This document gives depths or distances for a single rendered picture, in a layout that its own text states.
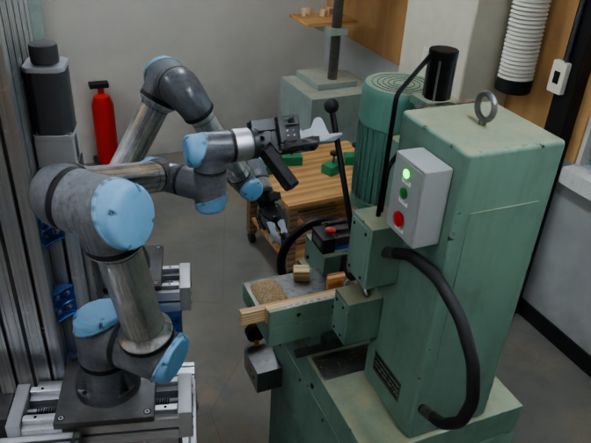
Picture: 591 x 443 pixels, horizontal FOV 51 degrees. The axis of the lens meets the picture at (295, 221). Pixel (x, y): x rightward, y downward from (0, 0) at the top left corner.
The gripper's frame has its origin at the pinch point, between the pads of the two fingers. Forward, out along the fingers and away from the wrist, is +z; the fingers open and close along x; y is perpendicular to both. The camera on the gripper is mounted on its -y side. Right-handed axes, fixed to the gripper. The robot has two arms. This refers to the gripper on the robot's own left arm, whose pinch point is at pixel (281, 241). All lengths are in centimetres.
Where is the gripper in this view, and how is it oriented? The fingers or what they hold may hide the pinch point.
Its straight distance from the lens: 202.2
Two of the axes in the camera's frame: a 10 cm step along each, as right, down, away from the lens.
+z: 3.1, 8.6, -4.1
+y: -2.4, 4.9, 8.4
